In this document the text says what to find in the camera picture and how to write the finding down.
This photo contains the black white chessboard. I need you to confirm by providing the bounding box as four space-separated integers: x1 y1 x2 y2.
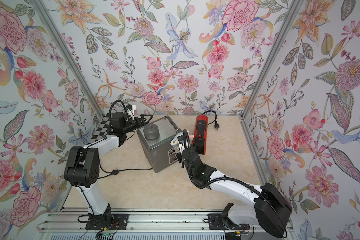
90 113 110 144

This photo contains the aluminium rail frame front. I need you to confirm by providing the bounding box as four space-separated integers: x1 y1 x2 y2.
35 193 298 240

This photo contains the left aluminium corner post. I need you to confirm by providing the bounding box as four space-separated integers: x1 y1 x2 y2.
30 0 104 117

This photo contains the orange blue patterned cloth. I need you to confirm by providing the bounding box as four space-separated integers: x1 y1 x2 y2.
170 131 194 149

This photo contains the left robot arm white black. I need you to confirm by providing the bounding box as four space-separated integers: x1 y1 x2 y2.
64 100 153 231

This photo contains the red capsule coffee machine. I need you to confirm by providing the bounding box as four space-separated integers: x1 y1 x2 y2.
192 115 208 155

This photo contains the aluminium corner post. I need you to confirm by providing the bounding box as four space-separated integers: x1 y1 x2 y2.
30 0 104 117
241 0 304 121

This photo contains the silver grey coffee machine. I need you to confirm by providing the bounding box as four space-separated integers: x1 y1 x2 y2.
137 116 181 173

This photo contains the right aluminium corner post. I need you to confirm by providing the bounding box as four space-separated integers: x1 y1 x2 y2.
241 0 304 121

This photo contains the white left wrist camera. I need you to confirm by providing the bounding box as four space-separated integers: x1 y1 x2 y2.
126 104 137 120

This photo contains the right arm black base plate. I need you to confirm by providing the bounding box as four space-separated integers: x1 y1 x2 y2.
203 214 251 231

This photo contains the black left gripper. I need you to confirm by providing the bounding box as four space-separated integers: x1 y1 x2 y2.
121 114 152 135

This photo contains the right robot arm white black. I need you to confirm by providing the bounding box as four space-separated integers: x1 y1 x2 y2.
171 130 292 239

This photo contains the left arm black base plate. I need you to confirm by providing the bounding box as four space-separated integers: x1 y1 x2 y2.
85 214 130 231

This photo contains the black power cord with plug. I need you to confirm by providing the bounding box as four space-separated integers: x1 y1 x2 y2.
202 109 220 131

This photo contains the black coffee machine cable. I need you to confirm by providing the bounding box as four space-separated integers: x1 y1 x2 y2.
98 160 154 180

